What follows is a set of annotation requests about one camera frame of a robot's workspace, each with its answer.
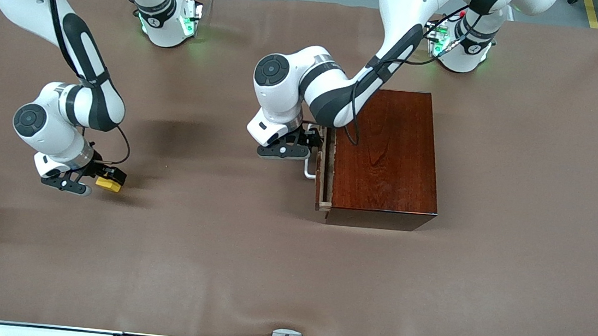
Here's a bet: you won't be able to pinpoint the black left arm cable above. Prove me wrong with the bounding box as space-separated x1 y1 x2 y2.
346 0 504 160

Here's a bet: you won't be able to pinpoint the wooden drawer with white handle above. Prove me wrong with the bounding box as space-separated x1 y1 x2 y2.
299 122 341 213

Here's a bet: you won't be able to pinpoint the yellow floor tape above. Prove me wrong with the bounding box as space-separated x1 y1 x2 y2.
580 0 598 30

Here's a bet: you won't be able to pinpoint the yellow cube block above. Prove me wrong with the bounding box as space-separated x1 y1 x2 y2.
95 178 123 194

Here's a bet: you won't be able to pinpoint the dark brown wooden cabinet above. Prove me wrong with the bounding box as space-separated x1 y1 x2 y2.
324 84 449 235

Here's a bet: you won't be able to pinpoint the brown table cloth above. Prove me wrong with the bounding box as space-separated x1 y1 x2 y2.
0 0 598 336

